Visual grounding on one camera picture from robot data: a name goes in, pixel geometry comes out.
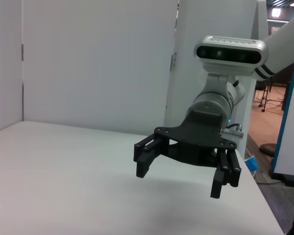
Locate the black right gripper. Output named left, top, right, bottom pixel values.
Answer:
left=133, top=111, right=242, bottom=199

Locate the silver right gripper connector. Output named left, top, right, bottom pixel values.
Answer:
left=220, top=124, right=245, bottom=140

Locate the small blue plastic object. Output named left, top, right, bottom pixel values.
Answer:
left=245, top=156, right=260, bottom=172

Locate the black round floor base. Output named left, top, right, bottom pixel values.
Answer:
left=259, top=143, right=277, bottom=157

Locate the black office chair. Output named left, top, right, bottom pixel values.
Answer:
left=255, top=75, right=275, bottom=113

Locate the blue-edged white partition panel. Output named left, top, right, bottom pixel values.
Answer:
left=270, top=56, right=294, bottom=189

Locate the white floor cable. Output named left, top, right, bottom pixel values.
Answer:
left=245, top=146, right=282, bottom=186

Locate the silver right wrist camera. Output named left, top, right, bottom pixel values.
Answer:
left=194, top=35, right=270, bottom=76

